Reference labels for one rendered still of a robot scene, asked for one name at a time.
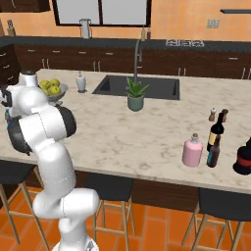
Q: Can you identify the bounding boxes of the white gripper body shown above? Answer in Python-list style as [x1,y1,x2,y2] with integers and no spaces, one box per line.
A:
[3,108,17,123]

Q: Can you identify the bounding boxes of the black wooden-legged bar stool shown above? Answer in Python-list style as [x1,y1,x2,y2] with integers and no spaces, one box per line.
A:
[181,187,251,251]
[0,159,51,251]
[76,172,135,251]

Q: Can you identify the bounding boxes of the grey fruit bowl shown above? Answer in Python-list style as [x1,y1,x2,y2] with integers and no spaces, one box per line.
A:
[38,82,70,103]

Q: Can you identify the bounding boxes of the white ceramic vase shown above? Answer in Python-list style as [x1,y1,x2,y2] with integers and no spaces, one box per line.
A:
[75,71,87,94]

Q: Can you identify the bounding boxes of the grey metal jug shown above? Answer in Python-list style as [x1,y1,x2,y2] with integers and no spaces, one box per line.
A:
[78,18,93,40]

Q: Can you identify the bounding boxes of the dark brown base cupboards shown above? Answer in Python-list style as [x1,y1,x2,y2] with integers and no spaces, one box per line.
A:
[0,43,251,86]

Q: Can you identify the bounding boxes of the grey-green plant pot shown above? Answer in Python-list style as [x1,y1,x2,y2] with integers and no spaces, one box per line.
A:
[126,95,145,113]

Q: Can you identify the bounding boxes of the green leafy plant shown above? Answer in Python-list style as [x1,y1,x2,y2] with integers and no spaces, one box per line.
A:
[125,76,150,99]

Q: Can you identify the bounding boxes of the grey tall tap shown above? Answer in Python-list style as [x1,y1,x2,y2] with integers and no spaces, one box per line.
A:
[132,38,144,86]

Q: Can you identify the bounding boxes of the black framed window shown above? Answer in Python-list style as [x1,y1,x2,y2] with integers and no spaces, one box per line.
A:
[51,0,152,27]

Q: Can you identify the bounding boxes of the dark sink basin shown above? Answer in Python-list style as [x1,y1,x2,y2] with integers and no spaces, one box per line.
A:
[91,75,181,101]

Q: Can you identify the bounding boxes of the pink bottle with cork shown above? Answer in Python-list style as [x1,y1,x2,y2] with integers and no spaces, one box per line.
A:
[181,132,204,169]

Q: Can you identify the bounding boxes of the hob with white rings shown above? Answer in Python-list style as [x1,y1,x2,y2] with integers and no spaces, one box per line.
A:
[165,38,206,48]

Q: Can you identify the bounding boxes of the white salt shaker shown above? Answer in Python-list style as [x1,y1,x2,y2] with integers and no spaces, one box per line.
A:
[209,107,218,123]

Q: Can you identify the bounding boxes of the dark wine bottle yellow label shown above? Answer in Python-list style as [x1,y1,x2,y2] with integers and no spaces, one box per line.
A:
[206,112,226,152]

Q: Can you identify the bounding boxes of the small brown glass bottle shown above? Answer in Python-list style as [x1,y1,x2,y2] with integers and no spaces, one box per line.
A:
[206,133,222,169]

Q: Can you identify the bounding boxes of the black bottle red band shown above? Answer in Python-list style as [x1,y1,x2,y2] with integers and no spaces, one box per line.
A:
[232,136,251,176]

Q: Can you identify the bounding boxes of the dark brown wall cupboard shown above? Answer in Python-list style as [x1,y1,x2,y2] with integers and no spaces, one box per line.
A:
[0,0,52,14]

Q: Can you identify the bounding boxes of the grey wall socket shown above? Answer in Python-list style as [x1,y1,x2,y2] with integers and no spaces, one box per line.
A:
[207,19,221,29]

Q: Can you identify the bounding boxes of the dark wall shelf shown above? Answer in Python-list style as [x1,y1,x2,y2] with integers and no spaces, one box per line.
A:
[220,9,251,15]

